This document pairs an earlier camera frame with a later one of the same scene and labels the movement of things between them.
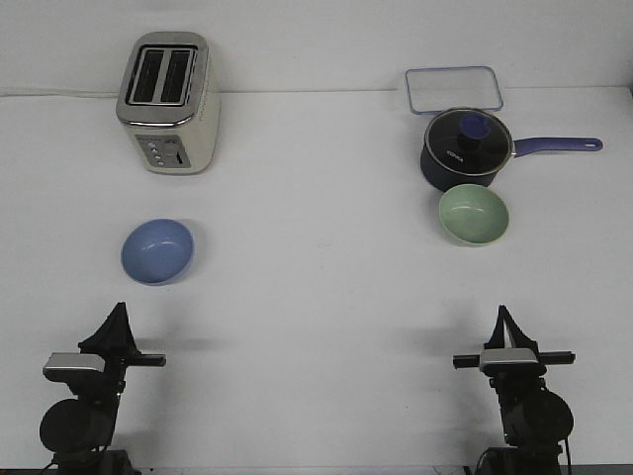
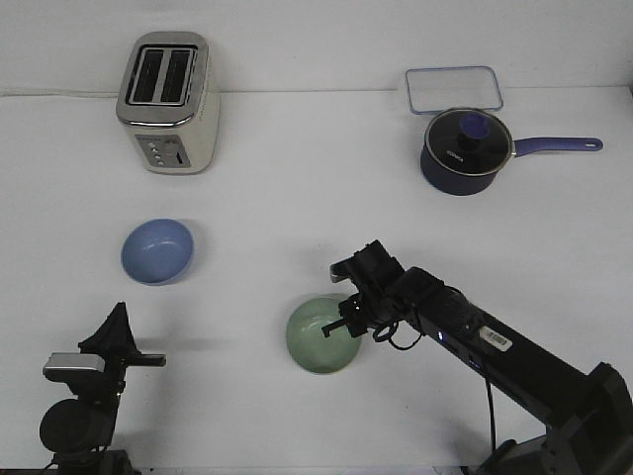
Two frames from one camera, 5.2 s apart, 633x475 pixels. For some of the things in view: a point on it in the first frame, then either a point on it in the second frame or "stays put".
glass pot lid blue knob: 468,142 stays put
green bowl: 474,214 -> 306,338
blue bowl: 157,251 stays put
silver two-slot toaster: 168,97 stays put
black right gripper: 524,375 -> 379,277
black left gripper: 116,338 stays put
